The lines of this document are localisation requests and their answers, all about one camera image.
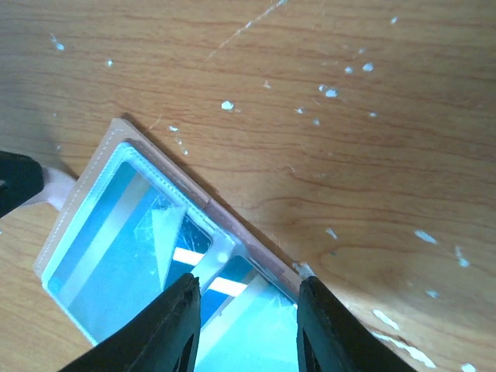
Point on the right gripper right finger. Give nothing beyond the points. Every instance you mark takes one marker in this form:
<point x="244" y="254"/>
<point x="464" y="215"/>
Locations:
<point x="331" y="338"/>

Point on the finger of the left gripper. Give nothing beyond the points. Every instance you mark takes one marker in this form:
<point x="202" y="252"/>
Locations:
<point x="21" y="179"/>

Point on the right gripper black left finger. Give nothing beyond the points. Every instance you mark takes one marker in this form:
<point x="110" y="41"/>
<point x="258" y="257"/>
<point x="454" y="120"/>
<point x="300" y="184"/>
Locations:
<point x="162" y="337"/>

